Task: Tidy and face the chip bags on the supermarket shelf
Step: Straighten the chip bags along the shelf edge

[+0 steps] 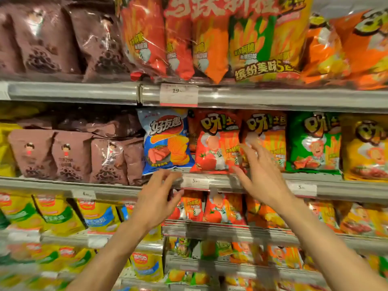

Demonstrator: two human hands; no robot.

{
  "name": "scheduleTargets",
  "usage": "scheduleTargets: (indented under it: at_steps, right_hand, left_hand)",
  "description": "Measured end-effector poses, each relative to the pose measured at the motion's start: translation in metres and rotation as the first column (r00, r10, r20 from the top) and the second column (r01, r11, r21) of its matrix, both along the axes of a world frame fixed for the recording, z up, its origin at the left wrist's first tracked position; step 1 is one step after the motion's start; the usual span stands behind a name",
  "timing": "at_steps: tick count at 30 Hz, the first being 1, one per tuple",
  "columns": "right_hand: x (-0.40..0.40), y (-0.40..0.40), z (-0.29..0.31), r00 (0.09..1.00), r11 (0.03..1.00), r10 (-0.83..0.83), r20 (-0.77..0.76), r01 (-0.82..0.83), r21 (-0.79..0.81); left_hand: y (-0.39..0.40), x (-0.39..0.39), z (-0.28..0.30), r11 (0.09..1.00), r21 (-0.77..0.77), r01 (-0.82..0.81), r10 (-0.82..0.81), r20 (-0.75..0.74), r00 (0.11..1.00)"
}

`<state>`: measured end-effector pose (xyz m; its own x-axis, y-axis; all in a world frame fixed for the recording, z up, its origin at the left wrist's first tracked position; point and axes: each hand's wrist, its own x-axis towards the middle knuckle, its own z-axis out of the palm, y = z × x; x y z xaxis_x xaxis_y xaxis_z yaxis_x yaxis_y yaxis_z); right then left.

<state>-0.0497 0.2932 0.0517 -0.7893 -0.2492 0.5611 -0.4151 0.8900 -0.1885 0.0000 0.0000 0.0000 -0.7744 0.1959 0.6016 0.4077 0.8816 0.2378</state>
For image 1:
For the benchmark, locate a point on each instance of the person's left hand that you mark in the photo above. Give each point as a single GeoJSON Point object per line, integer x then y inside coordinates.
{"type": "Point", "coordinates": [154, 203]}

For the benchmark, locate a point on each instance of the person's right hand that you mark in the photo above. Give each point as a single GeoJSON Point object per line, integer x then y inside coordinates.
{"type": "Point", "coordinates": [263, 178]}

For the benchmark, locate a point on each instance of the blue potato chip bag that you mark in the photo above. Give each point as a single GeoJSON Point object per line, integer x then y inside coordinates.
{"type": "Point", "coordinates": [165, 140]}

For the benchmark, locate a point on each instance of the brown snack bags group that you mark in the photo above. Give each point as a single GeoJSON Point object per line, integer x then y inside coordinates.
{"type": "Point", "coordinates": [71, 156]}

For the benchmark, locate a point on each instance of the metal store shelving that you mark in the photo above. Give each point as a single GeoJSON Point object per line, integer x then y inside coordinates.
{"type": "Point", "coordinates": [75, 92]}

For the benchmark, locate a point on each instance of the large red multipack bag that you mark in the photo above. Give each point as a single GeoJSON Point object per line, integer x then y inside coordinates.
{"type": "Point", "coordinates": [212, 42]}

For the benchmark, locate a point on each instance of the person's left forearm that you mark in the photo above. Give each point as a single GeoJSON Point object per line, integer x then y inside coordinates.
{"type": "Point", "coordinates": [106, 263]}

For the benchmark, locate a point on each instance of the person's right forearm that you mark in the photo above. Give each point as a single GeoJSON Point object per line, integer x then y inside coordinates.
{"type": "Point", "coordinates": [327, 254]}

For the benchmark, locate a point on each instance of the white price tag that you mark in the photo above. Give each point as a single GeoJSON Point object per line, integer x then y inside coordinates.
{"type": "Point", "coordinates": [302, 189]}
{"type": "Point", "coordinates": [179, 94]}
{"type": "Point", "coordinates": [84, 195]}
{"type": "Point", "coordinates": [195, 181]}

